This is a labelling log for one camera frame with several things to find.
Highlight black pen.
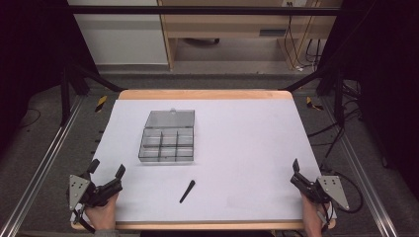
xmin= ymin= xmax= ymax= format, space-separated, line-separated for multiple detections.
xmin=179 ymin=179 xmax=197 ymax=204

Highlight black metal stand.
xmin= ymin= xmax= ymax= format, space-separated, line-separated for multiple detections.
xmin=59 ymin=60 xmax=126 ymax=127
xmin=282 ymin=63 xmax=348 ymax=127

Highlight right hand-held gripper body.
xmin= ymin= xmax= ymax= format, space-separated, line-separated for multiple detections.
xmin=297 ymin=175 xmax=351 ymax=211

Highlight person's right hand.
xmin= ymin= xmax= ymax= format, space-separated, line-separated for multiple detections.
xmin=300 ymin=193 xmax=326 ymax=237

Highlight wooden table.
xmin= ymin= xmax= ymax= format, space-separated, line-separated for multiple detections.
xmin=70 ymin=89 xmax=338 ymax=231

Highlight white cabinet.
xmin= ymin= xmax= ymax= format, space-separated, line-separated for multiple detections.
xmin=66 ymin=0 xmax=170 ymax=66

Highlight black floor cables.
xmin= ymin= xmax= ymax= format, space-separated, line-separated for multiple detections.
xmin=307 ymin=78 xmax=365 ymax=160

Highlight white table mat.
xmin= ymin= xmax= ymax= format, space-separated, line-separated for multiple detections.
xmin=70 ymin=98 xmax=338 ymax=223

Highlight wooden desk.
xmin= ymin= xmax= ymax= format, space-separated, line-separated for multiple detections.
xmin=157 ymin=0 xmax=344 ymax=72

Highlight thin black floor cable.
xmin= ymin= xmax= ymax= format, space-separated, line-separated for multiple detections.
xmin=18 ymin=108 xmax=42 ymax=130

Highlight clear plastic compartment box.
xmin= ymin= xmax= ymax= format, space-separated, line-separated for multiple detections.
xmin=137 ymin=108 xmax=196 ymax=163

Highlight person's left hand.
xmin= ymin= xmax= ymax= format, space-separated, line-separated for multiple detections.
xmin=85 ymin=193 xmax=120 ymax=231

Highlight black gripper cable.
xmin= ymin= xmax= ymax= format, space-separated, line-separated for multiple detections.
xmin=320 ymin=168 xmax=365 ymax=214

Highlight yellow cable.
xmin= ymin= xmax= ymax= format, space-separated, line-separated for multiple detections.
xmin=284 ymin=0 xmax=322 ymax=71

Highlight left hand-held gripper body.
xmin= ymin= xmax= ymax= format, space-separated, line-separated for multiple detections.
xmin=67 ymin=174 xmax=124 ymax=211

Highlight black curtain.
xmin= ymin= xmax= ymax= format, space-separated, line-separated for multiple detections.
xmin=317 ymin=0 xmax=419 ymax=192
xmin=0 ymin=0 xmax=100 ymax=156

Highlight aluminium rail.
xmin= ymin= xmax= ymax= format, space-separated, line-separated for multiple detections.
xmin=319 ymin=96 xmax=400 ymax=237
xmin=0 ymin=94 xmax=86 ymax=237

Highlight yellow black tape strip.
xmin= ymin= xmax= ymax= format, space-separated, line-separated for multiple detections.
xmin=305 ymin=96 xmax=324 ymax=112
xmin=94 ymin=95 xmax=109 ymax=114

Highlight black gripper strap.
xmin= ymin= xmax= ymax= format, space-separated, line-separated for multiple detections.
xmin=72 ymin=202 xmax=97 ymax=235

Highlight black horizontal frame bar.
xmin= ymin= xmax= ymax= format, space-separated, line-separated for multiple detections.
xmin=66 ymin=5 xmax=344 ymax=17

